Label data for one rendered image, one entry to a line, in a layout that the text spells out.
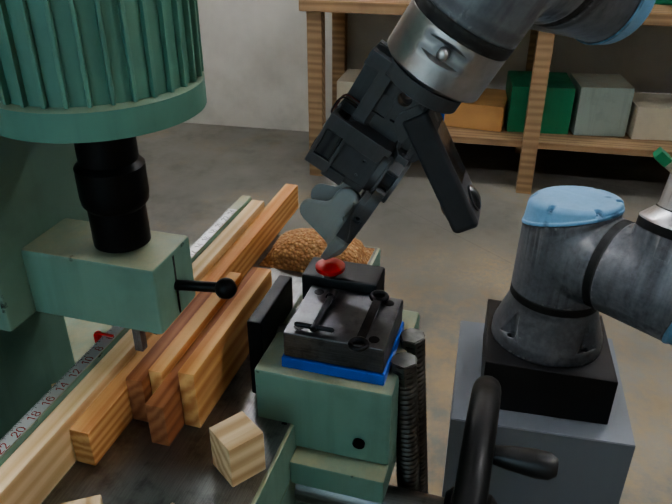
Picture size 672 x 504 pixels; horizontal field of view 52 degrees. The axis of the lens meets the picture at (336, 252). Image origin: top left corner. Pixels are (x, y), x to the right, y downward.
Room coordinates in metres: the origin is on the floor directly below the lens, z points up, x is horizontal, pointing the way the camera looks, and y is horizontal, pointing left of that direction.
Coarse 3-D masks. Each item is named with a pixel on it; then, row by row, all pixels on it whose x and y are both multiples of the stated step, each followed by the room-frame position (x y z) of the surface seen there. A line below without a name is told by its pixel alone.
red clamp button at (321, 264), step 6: (330, 258) 0.61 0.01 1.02; (336, 258) 0.61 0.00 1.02; (318, 264) 0.60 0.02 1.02; (324, 264) 0.59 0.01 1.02; (330, 264) 0.59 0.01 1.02; (336, 264) 0.59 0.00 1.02; (342, 264) 0.60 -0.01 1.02; (318, 270) 0.59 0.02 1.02; (324, 270) 0.59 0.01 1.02; (330, 270) 0.59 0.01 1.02; (336, 270) 0.59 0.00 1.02; (342, 270) 0.59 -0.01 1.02; (330, 276) 0.59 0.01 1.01
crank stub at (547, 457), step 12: (504, 456) 0.43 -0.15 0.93; (516, 456) 0.43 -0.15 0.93; (528, 456) 0.42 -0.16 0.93; (540, 456) 0.42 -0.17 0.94; (552, 456) 0.42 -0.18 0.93; (504, 468) 0.43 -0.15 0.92; (516, 468) 0.42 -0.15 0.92; (528, 468) 0.42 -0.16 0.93; (540, 468) 0.42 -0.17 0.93; (552, 468) 0.42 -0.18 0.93
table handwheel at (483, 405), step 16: (480, 384) 0.51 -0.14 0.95; (496, 384) 0.51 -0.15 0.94; (480, 400) 0.47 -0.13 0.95; (496, 400) 0.48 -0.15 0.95; (480, 416) 0.45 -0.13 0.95; (496, 416) 0.46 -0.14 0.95; (464, 432) 0.44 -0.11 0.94; (480, 432) 0.43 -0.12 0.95; (496, 432) 0.44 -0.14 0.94; (464, 448) 0.42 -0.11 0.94; (480, 448) 0.42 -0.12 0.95; (464, 464) 0.41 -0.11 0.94; (480, 464) 0.41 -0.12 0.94; (464, 480) 0.40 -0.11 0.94; (480, 480) 0.40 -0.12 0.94; (304, 496) 0.49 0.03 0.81; (320, 496) 0.48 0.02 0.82; (336, 496) 0.48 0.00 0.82; (400, 496) 0.47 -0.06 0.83; (416, 496) 0.47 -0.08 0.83; (432, 496) 0.48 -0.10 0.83; (448, 496) 0.47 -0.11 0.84; (464, 496) 0.39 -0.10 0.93; (480, 496) 0.38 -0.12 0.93
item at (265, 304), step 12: (288, 276) 0.62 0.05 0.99; (276, 288) 0.60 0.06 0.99; (288, 288) 0.61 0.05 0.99; (264, 300) 0.57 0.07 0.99; (276, 300) 0.58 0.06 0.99; (288, 300) 0.61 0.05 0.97; (264, 312) 0.55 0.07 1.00; (276, 312) 0.57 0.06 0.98; (288, 312) 0.61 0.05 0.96; (252, 324) 0.54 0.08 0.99; (264, 324) 0.54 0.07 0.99; (276, 324) 0.57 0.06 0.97; (252, 336) 0.54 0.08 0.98; (264, 336) 0.54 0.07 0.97; (252, 348) 0.54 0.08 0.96; (264, 348) 0.54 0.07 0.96; (252, 360) 0.54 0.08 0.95; (252, 372) 0.54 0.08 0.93; (252, 384) 0.54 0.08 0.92
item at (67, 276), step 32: (64, 224) 0.60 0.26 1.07; (32, 256) 0.54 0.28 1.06; (64, 256) 0.53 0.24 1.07; (96, 256) 0.53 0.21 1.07; (128, 256) 0.53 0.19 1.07; (160, 256) 0.53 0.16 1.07; (32, 288) 0.54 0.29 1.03; (64, 288) 0.53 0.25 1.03; (96, 288) 0.52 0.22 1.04; (128, 288) 0.51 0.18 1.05; (160, 288) 0.51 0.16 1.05; (96, 320) 0.53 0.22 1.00; (128, 320) 0.52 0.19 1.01; (160, 320) 0.51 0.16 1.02
